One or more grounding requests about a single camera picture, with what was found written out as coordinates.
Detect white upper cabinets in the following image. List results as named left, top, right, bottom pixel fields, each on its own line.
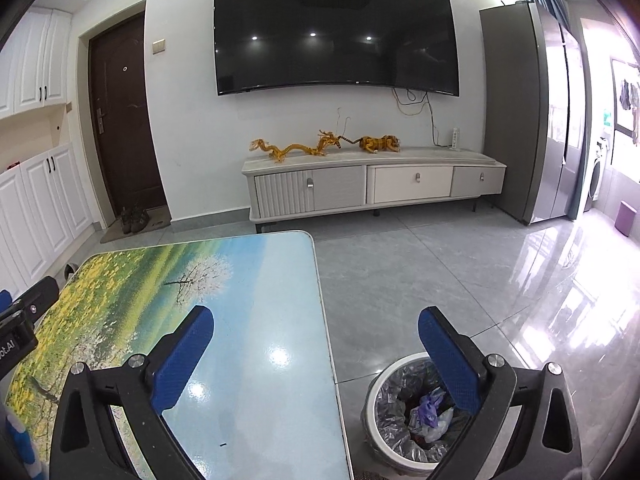
left=1, top=8, right=72, bottom=119

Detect purple stool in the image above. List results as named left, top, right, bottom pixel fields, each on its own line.
left=614, top=200, right=639, bottom=238

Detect flower landscape table mat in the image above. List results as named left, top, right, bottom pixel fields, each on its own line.
left=2, top=231, right=352, bottom=479

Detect grey bin liner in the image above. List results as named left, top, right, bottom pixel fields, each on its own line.
left=372, top=358, right=471, bottom=465

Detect grey refrigerator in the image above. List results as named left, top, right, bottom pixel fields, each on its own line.
left=480, top=2, right=586, bottom=224

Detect television cables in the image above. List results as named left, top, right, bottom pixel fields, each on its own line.
left=390, top=86, right=444, bottom=149

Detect white lower cabinets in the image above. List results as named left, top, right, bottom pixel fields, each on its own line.
left=1, top=143, right=93, bottom=297

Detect light switch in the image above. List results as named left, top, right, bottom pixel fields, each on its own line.
left=152, top=39, right=166, bottom=55

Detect purple plastic bag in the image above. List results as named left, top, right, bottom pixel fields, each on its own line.
left=409, top=387, right=446, bottom=432

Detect brown door mat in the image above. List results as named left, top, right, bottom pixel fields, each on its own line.
left=100, top=206, right=171, bottom=244

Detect black wall television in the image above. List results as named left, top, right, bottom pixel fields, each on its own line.
left=213, top=0, right=460, bottom=96

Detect golden tiger figurine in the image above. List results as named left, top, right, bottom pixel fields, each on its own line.
left=356, top=134, right=400, bottom=154

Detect white cabinets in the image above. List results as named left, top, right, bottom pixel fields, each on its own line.
left=1, top=143, right=93, bottom=297
left=1, top=8, right=72, bottom=119

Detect white power strip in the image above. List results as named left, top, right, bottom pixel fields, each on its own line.
left=450, top=128, right=460, bottom=151

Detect dark brown door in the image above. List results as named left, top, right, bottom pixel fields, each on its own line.
left=89, top=12, right=167, bottom=214

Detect grey slipper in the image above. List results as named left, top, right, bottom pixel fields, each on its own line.
left=64, top=263, right=77, bottom=278

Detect washing machine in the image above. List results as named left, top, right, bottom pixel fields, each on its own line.
left=584, top=134, right=611, bottom=212

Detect white trash bin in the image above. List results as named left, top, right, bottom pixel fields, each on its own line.
left=360, top=351, right=482, bottom=477

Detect clear white plastic bag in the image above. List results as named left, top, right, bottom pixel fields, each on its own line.
left=423, top=408, right=454, bottom=443

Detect pair of brown shoes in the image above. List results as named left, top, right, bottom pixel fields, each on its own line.
left=120, top=206, right=150, bottom=235

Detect white grey tv cabinet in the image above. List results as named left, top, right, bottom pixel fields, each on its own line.
left=242, top=148, right=506, bottom=229

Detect golden dragon figurine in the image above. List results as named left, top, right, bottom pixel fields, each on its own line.
left=248, top=130, right=346, bottom=162

